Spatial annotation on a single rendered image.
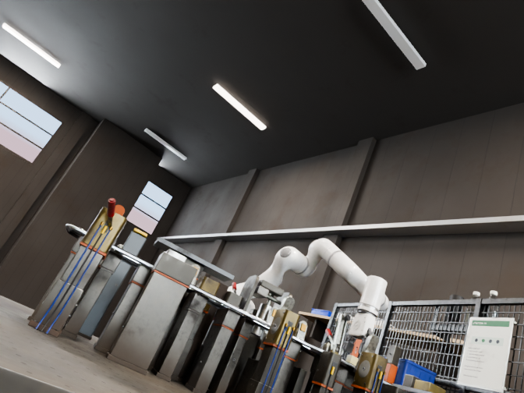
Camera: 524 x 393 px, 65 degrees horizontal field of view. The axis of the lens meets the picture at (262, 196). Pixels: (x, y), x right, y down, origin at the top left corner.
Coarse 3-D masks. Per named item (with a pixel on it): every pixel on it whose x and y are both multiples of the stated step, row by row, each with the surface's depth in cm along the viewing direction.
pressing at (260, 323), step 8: (72, 232) 145; (80, 232) 139; (112, 248) 139; (120, 248) 134; (128, 256) 141; (136, 264) 151; (144, 264) 144; (152, 264) 137; (192, 288) 146; (208, 296) 147; (216, 296) 142; (216, 304) 159; (224, 304) 149; (240, 312) 150; (256, 320) 152; (264, 328) 158; (304, 344) 157; (312, 352) 170; (320, 352) 159; (344, 360) 150; (352, 368) 161; (392, 384) 156
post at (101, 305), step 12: (132, 240) 173; (144, 240) 175; (132, 252) 172; (120, 264) 169; (120, 276) 168; (108, 288) 165; (108, 300) 164; (96, 312) 161; (84, 324) 158; (96, 324) 160; (84, 336) 157
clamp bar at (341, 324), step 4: (340, 316) 185; (344, 316) 186; (348, 316) 183; (340, 320) 183; (344, 320) 185; (348, 320) 182; (340, 324) 182; (344, 324) 184; (336, 328) 183; (340, 328) 183; (344, 328) 183; (336, 332) 181; (340, 332) 182; (344, 332) 182; (336, 336) 180; (340, 336) 181; (336, 340) 179; (340, 340) 181; (336, 344) 178; (340, 344) 179; (340, 348) 178; (340, 352) 177
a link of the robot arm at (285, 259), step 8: (288, 248) 202; (280, 256) 201; (288, 256) 199; (296, 256) 200; (304, 256) 208; (272, 264) 208; (280, 264) 201; (288, 264) 200; (296, 264) 202; (304, 264) 205; (264, 272) 210; (272, 272) 206; (280, 272) 202; (296, 272) 207; (272, 280) 206; (280, 280) 206; (240, 288) 209
